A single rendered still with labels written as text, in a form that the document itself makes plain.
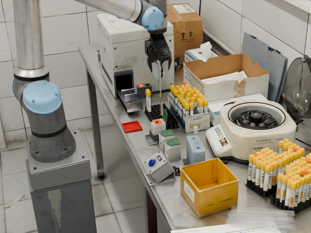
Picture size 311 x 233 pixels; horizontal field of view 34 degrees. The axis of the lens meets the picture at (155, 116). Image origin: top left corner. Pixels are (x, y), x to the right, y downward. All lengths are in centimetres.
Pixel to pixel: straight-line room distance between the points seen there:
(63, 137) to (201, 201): 50
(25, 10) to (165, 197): 72
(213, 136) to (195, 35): 90
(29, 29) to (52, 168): 44
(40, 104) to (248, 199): 70
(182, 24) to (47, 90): 112
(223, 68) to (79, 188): 88
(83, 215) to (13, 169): 169
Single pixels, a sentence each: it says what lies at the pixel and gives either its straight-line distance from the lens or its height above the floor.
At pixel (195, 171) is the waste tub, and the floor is 95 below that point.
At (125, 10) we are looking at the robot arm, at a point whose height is 139.
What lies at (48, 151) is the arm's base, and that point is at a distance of 165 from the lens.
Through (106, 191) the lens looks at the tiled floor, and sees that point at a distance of 308.
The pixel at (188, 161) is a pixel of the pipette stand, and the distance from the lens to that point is 172.
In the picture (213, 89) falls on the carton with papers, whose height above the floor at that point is 100.
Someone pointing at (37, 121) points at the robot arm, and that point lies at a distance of 161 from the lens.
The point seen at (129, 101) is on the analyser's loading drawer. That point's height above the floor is 92.
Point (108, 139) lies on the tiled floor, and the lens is 358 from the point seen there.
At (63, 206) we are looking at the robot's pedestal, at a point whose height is 78.
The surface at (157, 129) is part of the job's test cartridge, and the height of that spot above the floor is 93.
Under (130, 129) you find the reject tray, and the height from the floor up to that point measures 88.
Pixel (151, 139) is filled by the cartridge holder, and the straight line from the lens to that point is 184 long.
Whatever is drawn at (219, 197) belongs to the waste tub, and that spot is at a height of 93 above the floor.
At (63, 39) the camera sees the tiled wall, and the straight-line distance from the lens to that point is 343.
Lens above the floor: 185
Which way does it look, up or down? 29 degrees down
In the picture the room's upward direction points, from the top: 2 degrees counter-clockwise
